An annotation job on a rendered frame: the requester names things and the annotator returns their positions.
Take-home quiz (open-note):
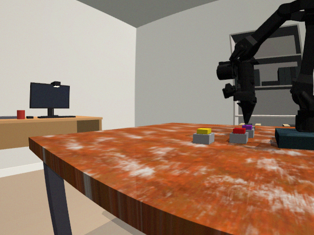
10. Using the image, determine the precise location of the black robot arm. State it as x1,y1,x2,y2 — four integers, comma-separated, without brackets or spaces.
216,0,314,133

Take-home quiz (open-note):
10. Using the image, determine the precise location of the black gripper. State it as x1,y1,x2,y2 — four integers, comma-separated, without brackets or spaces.
233,76,257,124

